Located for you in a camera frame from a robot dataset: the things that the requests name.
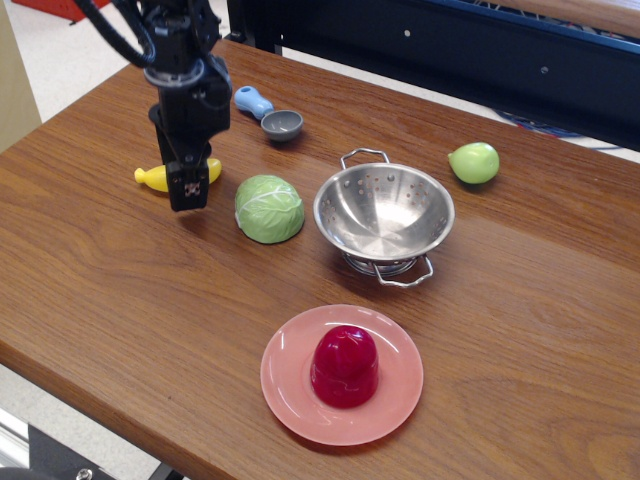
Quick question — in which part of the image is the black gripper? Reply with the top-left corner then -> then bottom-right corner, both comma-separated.
144,54 -> 232,212

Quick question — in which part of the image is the yellow toy banana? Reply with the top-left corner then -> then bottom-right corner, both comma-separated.
134,158 -> 222,193

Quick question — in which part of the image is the small steel colander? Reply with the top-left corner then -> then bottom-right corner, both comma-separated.
313,148 -> 456,288

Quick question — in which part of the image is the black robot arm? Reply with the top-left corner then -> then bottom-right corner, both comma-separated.
114,1 -> 232,211

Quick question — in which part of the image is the green toy cabbage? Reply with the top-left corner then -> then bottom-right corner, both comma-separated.
235,175 -> 305,244

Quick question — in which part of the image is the beige cabinet side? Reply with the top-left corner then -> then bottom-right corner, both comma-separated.
0,2 -> 42,152

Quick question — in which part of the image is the pink plastic plate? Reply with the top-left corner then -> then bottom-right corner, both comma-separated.
261,304 -> 424,447

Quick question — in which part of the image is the red box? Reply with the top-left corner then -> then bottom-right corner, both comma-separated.
12,0 -> 85,22

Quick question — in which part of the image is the red toy half fruit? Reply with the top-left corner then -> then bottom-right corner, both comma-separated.
310,325 -> 379,409

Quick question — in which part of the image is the green toy pear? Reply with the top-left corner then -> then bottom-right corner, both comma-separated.
448,142 -> 500,185

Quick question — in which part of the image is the blue handled grey scoop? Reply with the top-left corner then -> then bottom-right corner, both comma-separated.
234,86 -> 304,142

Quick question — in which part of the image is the black braided cable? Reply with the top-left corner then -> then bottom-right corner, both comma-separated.
72,0 -> 156,69

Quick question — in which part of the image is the black table leg bracket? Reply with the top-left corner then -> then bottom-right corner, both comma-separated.
0,424 -> 186,480

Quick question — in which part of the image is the black metal frame rail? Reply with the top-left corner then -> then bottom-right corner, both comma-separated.
228,1 -> 639,150

